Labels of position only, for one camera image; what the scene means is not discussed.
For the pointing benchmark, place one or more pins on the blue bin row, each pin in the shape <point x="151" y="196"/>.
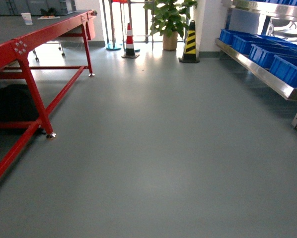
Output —
<point x="226" y="36"/>
<point x="263" y="55"/>
<point x="285" y="68"/>
<point x="243" y="44"/>

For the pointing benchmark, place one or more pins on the red white traffic cone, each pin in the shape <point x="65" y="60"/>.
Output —
<point x="129" y="52"/>

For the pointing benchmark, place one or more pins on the white paper cup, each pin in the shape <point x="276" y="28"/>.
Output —
<point x="26" y="16"/>

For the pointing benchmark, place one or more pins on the yellow black traffic cone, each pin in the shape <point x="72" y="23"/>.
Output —
<point x="190" y="52"/>

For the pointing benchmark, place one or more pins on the black bag under conveyor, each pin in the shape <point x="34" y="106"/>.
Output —
<point x="17" y="104"/>

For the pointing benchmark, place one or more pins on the red conveyor frame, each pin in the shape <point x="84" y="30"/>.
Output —
<point x="17" y="40"/>

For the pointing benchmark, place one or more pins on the green potted plant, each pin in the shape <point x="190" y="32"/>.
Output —
<point x="169" y="19"/>

